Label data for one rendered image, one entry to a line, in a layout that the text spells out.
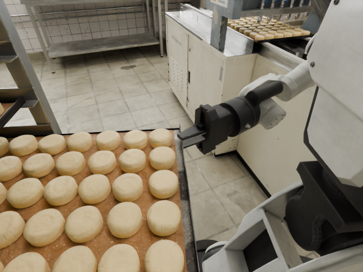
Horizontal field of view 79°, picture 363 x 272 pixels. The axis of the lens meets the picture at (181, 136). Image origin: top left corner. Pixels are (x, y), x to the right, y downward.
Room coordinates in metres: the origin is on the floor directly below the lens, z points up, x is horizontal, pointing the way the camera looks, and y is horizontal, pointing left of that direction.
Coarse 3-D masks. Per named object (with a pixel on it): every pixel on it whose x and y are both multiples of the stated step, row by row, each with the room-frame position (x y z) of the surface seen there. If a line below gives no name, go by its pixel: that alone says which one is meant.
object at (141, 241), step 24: (120, 144) 0.35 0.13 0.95; (120, 168) 0.28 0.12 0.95; (144, 168) 0.28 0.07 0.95; (144, 192) 0.23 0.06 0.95; (24, 216) 0.18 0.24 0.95; (144, 216) 0.18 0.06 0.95; (24, 240) 0.15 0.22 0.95; (96, 240) 0.15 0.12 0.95; (120, 240) 0.15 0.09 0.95; (144, 240) 0.15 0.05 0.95; (144, 264) 0.12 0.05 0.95
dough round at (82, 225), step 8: (80, 208) 0.19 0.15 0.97; (88, 208) 0.19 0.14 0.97; (96, 208) 0.19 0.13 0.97; (72, 216) 0.17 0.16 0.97; (80, 216) 0.17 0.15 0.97; (88, 216) 0.17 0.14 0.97; (96, 216) 0.17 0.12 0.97; (64, 224) 0.16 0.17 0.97; (72, 224) 0.16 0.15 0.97; (80, 224) 0.16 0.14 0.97; (88, 224) 0.16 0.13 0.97; (96, 224) 0.16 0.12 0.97; (72, 232) 0.15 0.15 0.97; (80, 232) 0.15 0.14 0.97; (88, 232) 0.15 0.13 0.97; (96, 232) 0.16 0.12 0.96; (72, 240) 0.15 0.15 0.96; (80, 240) 0.14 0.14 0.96; (88, 240) 0.15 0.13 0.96
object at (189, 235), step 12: (96, 132) 0.39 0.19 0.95; (120, 132) 0.40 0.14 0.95; (180, 144) 0.36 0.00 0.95; (180, 156) 0.32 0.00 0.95; (180, 168) 0.29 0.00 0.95; (180, 180) 0.26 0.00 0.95; (180, 192) 0.23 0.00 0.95; (192, 228) 0.16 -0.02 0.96; (192, 240) 0.15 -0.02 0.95; (192, 252) 0.13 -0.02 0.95; (192, 264) 0.12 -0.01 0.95
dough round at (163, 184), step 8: (152, 176) 0.25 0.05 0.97; (160, 176) 0.25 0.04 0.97; (168, 176) 0.25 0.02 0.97; (176, 176) 0.25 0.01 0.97; (152, 184) 0.23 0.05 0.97; (160, 184) 0.23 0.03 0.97; (168, 184) 0.23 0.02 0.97; (176, 184) 0.23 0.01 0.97; (152, 192) 0.22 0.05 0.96; (160, 192) 0.22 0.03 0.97; (168, 192) 0.22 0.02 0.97
